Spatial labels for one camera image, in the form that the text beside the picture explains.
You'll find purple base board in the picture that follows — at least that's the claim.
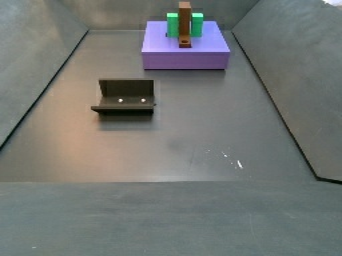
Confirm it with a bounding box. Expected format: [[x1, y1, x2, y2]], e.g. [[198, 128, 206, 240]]
[[142, 21, 230, 70]]

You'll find right green block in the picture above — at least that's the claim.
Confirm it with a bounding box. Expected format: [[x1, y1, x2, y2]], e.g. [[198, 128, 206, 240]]
[[191, 13, 204, 37]]

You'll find green block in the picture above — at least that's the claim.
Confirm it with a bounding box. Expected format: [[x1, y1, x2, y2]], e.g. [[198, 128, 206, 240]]
[[167, 13, 179, 38], [191, 13, 204, 37]]

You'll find left green block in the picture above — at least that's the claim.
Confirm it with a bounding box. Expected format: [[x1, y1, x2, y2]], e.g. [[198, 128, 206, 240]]
[[167, 13, 179, 38]]

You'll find brown L-shaped block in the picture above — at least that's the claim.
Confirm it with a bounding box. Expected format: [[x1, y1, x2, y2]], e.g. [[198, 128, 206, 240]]
[[179, 1, 191, 48]]

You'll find black angle bracket holder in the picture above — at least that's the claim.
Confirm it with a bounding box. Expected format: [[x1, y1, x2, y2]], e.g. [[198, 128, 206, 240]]
[[91, 79, 155, 113]]

